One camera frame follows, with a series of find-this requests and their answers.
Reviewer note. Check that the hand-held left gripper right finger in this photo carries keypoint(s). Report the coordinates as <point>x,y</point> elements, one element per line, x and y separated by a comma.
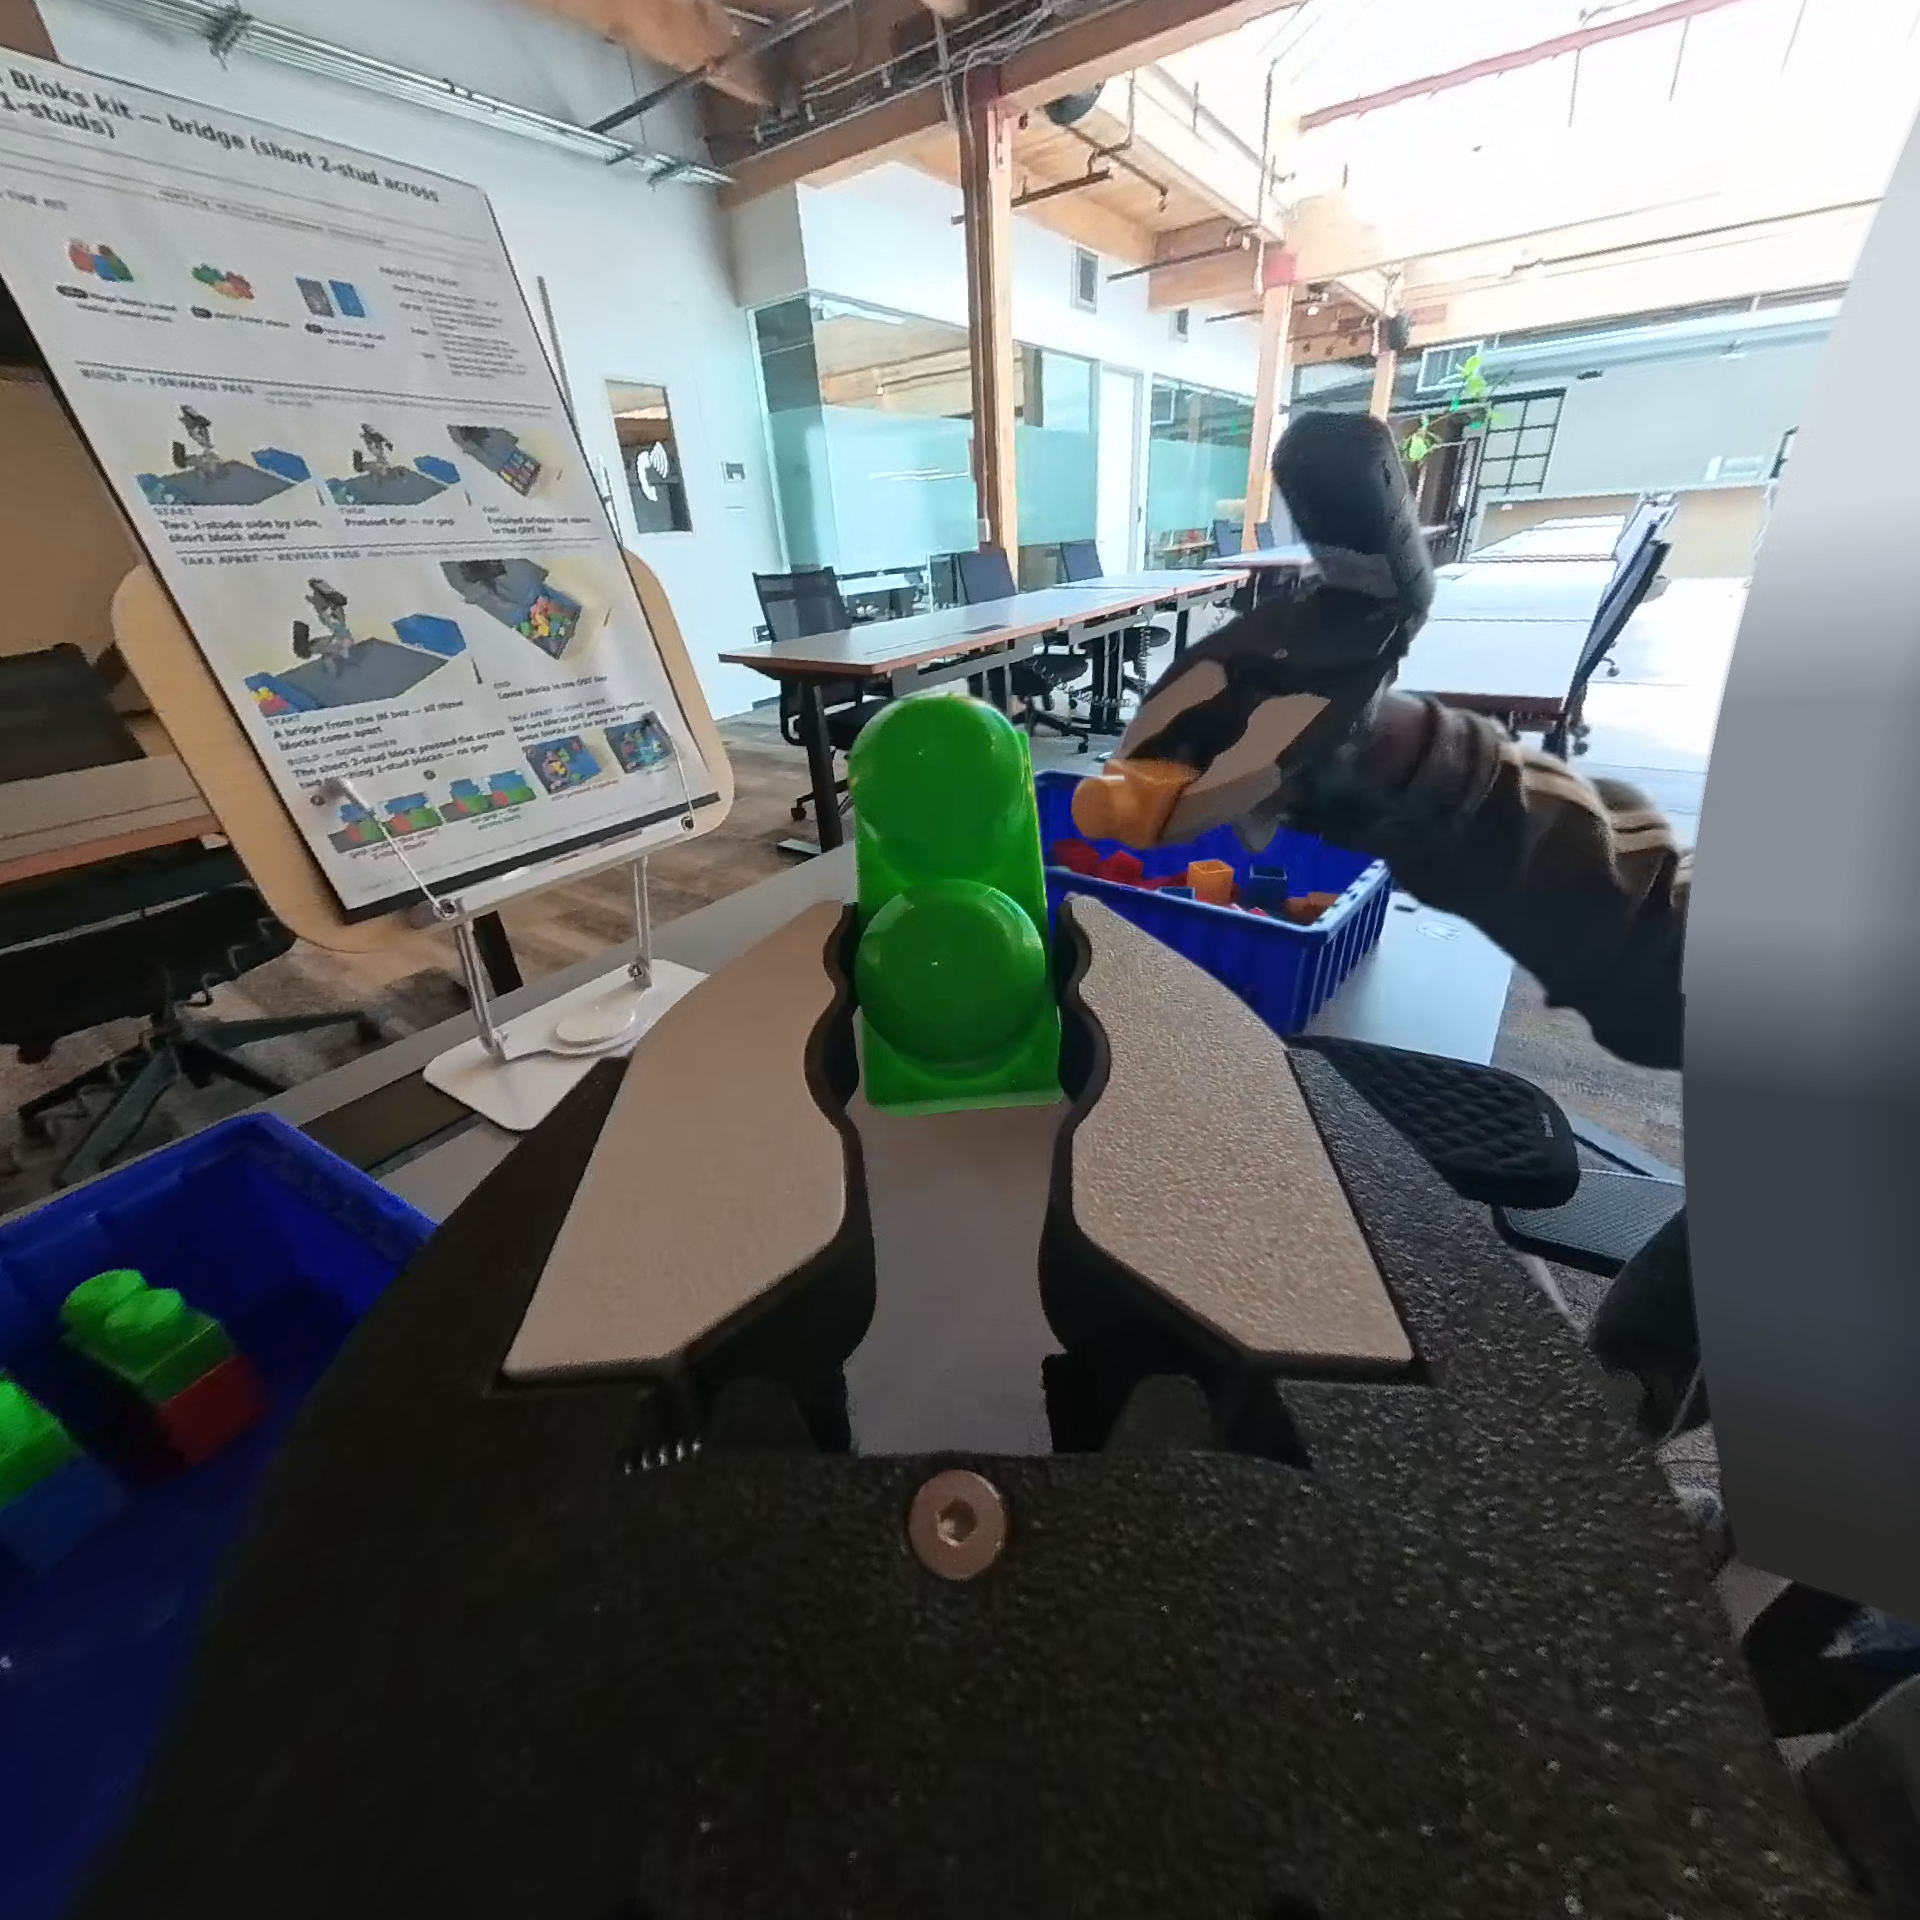
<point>1230,1200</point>

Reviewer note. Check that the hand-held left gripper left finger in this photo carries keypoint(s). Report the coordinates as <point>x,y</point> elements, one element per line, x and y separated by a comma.
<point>691,1200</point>

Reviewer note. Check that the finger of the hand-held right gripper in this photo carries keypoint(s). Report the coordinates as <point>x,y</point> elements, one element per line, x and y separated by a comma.
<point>1247,692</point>
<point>1292,767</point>

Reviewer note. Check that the orange building block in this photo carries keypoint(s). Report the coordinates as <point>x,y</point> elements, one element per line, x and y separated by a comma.
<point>1134,805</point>

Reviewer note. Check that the blue plastic bin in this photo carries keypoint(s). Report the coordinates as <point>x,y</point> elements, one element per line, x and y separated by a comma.
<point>270,1230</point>
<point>1261,960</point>

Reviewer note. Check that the green building block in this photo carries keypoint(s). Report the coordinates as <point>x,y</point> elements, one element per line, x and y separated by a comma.
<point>135,1322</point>
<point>956,901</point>
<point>26,1437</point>

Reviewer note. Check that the red building block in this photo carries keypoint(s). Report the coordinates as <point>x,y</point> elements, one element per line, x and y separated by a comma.
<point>212,1410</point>

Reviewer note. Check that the blue building block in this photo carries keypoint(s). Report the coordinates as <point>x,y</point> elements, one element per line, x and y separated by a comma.
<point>61,1517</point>

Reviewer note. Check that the wooden office desk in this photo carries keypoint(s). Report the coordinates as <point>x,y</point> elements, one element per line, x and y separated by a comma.
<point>1501,645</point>
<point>961,625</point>
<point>92,813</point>

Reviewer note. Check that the black textured wrist rest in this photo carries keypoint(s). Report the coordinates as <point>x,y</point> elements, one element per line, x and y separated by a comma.
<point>1457,1117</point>

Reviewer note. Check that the black office chair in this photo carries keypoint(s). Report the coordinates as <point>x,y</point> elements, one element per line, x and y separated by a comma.
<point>1593,1225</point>
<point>813,615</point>
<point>122,930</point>
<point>1621,601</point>

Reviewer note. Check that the printed instruction sheet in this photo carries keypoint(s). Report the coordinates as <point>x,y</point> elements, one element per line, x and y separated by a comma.
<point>333,481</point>

